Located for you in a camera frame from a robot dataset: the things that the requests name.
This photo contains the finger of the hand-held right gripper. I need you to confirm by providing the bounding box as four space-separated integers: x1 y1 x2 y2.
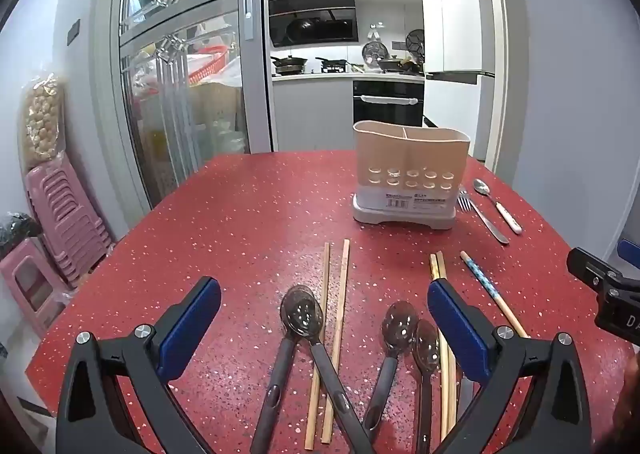
566 246 628 294

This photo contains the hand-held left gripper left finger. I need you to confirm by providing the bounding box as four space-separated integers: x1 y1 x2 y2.
55 276 223 454

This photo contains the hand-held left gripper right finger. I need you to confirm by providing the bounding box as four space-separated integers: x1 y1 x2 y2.
426 279 593 454

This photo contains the dark translucent plastic spoon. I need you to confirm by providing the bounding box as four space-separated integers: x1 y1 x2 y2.
249 284 326 454
280 284 376 454
412 318 442 454
361 300 420 445

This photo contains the blue patterned chopstick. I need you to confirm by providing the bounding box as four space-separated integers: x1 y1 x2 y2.
460 250 530 339

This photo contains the yellow floral chopstick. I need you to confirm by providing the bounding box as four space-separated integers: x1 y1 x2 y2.
429 254 451 442

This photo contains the plain wooden chopstick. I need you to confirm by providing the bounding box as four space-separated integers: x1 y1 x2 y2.
320 239 351 445

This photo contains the beige cutlery holder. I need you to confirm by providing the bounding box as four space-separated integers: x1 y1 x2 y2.
351 120 472 231

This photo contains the person's right hand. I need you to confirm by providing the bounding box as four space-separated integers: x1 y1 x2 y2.
612 349 640 454

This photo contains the metal fork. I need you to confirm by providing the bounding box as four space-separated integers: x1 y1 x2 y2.
457 188 511 245

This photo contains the stack of pink stools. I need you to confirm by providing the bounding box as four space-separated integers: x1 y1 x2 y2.
25 151 113 290

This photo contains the pink plastic stool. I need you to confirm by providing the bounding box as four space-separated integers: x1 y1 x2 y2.
0 236 73 340

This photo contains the black plastic bag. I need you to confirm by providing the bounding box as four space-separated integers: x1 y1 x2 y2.
0 214 43 255

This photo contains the black built-in oven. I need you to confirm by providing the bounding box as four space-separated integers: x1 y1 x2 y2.
352 80 426 127

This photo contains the sliding glass door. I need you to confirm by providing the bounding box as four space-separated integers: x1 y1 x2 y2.
107 0 273 207

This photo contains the bag of round snacks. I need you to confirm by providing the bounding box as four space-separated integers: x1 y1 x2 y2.
19 74 67 170

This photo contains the red plastic basket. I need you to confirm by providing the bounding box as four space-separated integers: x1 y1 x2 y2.
187 46 241 85

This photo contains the dark wok with food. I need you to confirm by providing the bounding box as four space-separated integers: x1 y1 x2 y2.
377 54 421 74

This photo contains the black wok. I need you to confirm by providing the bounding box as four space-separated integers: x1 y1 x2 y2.
271 55 309 75

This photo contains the round metal strainer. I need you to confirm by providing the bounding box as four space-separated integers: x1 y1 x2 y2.
362 41 391 67

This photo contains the white refrigerator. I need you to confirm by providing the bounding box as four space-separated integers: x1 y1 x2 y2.
412 0 501 165

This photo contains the black range hood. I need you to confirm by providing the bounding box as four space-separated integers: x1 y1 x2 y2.
268 0 359 49

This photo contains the metal spoon white handle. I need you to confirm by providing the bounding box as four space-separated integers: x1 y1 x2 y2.
472 178 523 235

